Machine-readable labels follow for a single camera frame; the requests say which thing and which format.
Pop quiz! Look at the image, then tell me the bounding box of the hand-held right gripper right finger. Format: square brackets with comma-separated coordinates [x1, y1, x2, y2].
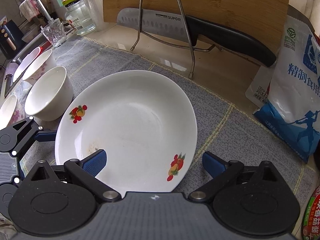
[187, 151, 282, 203]

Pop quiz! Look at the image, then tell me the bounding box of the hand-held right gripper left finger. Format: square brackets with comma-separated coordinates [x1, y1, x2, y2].
[30, 149, 123, 203]

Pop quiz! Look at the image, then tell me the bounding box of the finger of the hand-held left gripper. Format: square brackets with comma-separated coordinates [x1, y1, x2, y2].
[10, 117, 57, 157]

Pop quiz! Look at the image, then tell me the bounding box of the white ceramic bowl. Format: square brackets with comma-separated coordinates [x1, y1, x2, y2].
[22, 49, 57, 85]
[24, 66, 74, 122]
[0, 94, 27, 130]

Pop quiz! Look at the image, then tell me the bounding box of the white plate fruit print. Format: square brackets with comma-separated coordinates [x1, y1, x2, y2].
[54, 69, 198, 197]

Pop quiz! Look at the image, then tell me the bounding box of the grey checked towel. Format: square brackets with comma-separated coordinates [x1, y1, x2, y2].
[0, 34, 317, 230]

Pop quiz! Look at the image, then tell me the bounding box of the white colander basket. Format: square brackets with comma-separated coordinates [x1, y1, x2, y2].
[12, 46, 42, 82]

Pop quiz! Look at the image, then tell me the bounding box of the stainless steel sink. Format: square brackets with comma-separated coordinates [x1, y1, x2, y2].
[4, 30, 54, 98]

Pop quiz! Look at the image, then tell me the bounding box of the white seasoning bag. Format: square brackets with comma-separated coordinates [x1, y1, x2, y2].
[244, 64, 274, 108]

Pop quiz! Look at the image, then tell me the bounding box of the clear glass mug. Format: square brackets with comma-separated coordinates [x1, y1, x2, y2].
[41, 18, 67, 48]

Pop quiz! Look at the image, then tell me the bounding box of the black air fryer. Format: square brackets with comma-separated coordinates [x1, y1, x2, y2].
[0, 21, 24, 58]

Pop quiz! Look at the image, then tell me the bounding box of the blue white salt bag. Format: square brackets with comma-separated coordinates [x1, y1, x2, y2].
[253, 15, 320, 164]

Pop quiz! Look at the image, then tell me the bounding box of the green lid sauce jar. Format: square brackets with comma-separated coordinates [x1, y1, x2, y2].
[301, 187, 320, 240]

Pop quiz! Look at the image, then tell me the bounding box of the glass jar yellow lid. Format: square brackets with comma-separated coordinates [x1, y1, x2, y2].
[62, 0, 97, 36]

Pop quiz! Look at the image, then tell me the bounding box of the metal faucet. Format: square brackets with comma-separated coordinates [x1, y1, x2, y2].
[32, 0, 54, 24]

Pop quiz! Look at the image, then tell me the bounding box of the striped dish cloth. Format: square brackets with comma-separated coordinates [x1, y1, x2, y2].
[19, 0, 38, 22]

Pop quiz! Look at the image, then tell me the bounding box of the bamboo cutting board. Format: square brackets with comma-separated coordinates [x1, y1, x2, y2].
[102, 0, 292, 53]

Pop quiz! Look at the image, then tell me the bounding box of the metal wire rack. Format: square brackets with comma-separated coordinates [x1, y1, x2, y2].
[130, 0, 215, 80]

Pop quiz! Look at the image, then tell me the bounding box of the black handled kitchen knife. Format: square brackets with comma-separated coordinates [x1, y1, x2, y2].
[117, 7, 277, 68]

